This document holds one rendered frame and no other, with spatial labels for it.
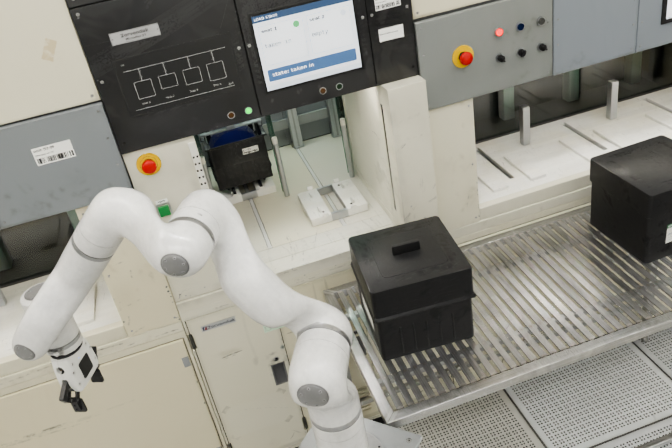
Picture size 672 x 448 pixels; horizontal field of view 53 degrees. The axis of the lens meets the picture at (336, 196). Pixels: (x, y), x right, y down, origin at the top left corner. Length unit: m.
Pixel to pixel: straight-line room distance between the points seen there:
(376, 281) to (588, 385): 1.34
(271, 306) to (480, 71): 1.08
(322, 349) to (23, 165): 0.97
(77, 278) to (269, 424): 1.30
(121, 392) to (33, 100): 1.01
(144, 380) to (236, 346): 0.31
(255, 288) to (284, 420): 1.31
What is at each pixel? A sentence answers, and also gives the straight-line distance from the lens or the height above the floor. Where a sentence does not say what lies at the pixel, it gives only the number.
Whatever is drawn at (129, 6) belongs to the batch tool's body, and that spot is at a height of 1.78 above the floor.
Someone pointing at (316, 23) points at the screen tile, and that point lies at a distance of 1.88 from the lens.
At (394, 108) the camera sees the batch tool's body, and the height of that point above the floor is 1.34.
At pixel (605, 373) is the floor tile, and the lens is 2.99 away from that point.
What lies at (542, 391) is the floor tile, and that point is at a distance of 2.89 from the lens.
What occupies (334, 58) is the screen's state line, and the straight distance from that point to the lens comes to 1.92.
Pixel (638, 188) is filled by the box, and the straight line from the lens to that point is 2.18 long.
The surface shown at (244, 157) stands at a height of 1.05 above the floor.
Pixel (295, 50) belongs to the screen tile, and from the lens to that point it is 1.88.
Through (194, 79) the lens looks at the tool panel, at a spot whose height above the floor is 1.56.
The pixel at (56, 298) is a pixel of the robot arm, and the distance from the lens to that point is 1.50.
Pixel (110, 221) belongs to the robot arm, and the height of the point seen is 1.52.
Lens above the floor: 2.13
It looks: 30 degrees down
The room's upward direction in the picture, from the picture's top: 11 degrees counter-clockwise
